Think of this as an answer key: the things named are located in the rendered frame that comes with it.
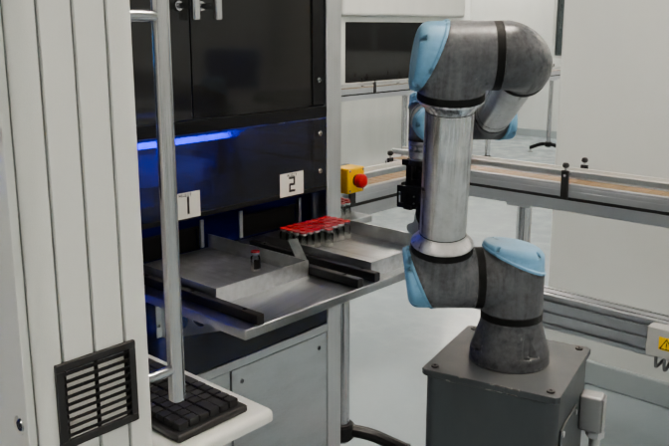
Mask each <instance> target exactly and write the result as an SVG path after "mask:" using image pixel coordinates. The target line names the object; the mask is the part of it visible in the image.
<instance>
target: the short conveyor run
mask: <svg viewBox="0 0 669 446"><path fill-rule="evenodd" d="M387 154H388V155H389V157H388V158H387V163H382V164H377V165H373V166H368V167H365V168H364V174H365V175H366V177H367V184H366V186H365V187H364V190H363V191H359V192H355V193H351V194H344V193H341V194H340V197H343V198H348V199H349V201H350V207H351V211H353V212H358V213H363V214H368V215H369V214H373V213H376V212H380V211H384V210H387V209H391V208H395V207H397V185H398V184H401V182H404V181H406V165H402V160H397V161H393V157H391V155H392V154H393V151H392V150H389V151H388V152H387Z"/></svg>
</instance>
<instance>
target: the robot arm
mask: <svg viewBox="0 0 669 446"><path fill-rule="evenodd" d="M552 69H553V57H552V53H551V50H550V48H549V46H548V44H547V43H546V41H545V40H544V39H543V38H542V36H541V35H540V34H539V33H537V32H536V31H535V30H533V29H532V28H530V27H529V26H527V25H525V24H522V23H520V22H516V21H511V20H500V21H493V20H449V19H445V20H443V21H427V22H424V23H423V24H421V25H420V26H419V28H418V29H417V32H416V34H415V38H414V42H413V46H412V51H411V57H410V65H409V76H408V85H409V89H410V90H411V91H414V93H411V94H410V96H409V105H408V108H409V117H408V157H409V158H407V159H405V158H403V159H402V165H406V181H404V182H401V184H398V185H397V207H403V209H406V210H413V209H416V210H415V214H414V221H413V222H411V223H408V224H407V226H406V229H407V231H408V232H409V233H411V234H413V235H412V237H411V243H410V246H408V245H407V246H406V247H403V248H402V256H403V265H404V273H405V282H406V289H407V296H408V301H409V303H410V304H411V305H412V306H413V307H415V308H430V309H431V310H434V309H481V312H480V319H479V322H478V324H477V327H476V329H475V332H474V335H473V337H472V340H471V342H470V358H471V360H472V361H473V362H474V363H476V364H477V365H479V366H481V367H483V368H486V369H489V370H492V371H496V372H501V373H508V374H527V373H534V372H538V371H541V370H543V369H545V368H546V367H547V366H548V365H549V363H550V348H549V345H548V341H547V338H546V334H545V331H544V327H543V305H544V288H545V275H546V271H545V268H546V258H545V254H544V252H543V251H542V250H541V249H540V248H539V247H537V246H536V245H534V244H531V243H529V242H526V241H522V240H518V239H514V238H507V237H488V238H485V239H484V241H483V243H482V247H474V242H473V240H472V238H471V237H470V236H469V235H468V234H467V233H466V228H467V214H468V200H469V186H470V172H471V158H472V144H473V139H493V140H502V139H512V138H514V137H515V135H516V131H517V128H518V111H519V110H520V109H521V107H522V106H523V105H524V103H525V102H526V100H527V99H528V98H529V97H531V96H533V95H535V94H537V93H538V92H539V91H540V90H541V89H542V88H543V87H544V86H545V84H546V83H547V82H548V80H549V78H550V76H551V74H552ZM399 191H400V202H399Z"/></svg>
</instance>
